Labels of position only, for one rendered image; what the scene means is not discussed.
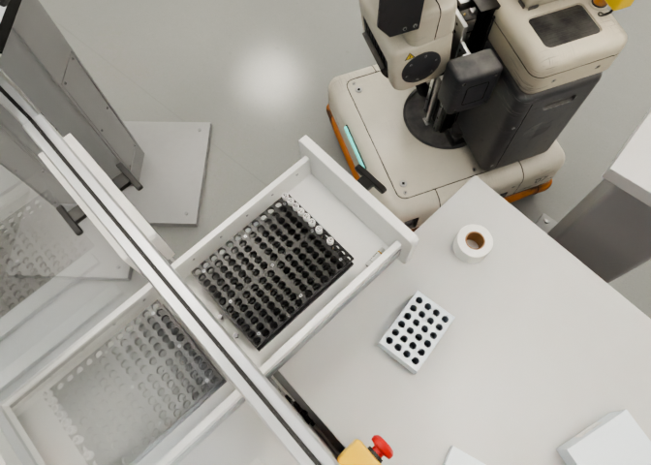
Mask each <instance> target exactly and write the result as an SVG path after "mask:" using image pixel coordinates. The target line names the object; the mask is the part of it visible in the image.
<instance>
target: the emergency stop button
mask: <svg viewBox="0 0 651 465"><path fill-rule="evenodd" d="M371 440H372V442H373V444H374V445H375V446H374V447H373V448H372V449H373V450H374V451H375V452H376V453H377V454H378V455H379V456H380V457H381V458H382V457H383V456H385V457H386V458H388V459H391V458H392V457H393V450H392V448H391V447H390V445H389V444H388V443H387V442H386V441H385V440H384V439H383V438H382V437H381V436H379V435H374V436H373V437H372V439H371Z"/></svg>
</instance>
